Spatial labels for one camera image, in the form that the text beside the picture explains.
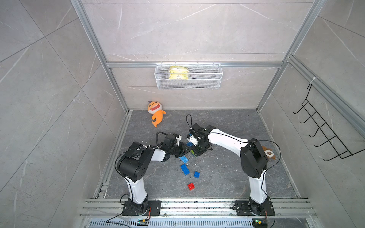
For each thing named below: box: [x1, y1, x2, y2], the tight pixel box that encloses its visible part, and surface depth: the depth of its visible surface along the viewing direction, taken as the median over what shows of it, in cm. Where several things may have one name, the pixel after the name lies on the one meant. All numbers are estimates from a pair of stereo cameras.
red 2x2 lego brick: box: [187, 182, 196, 191], surface depth 81 cm
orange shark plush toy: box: [147, 100, 167, 128], surface depth 113 cm
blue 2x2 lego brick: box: [193, 171, 201, 179], surface depth 85 cm
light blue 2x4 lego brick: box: [179, 155, 189, 164], surface depth 92 cm
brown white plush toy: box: [261, 145, 277, 160], surface depth 92 cm
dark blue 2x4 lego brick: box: [180, 163, 191, 176], surface depth 88 cm
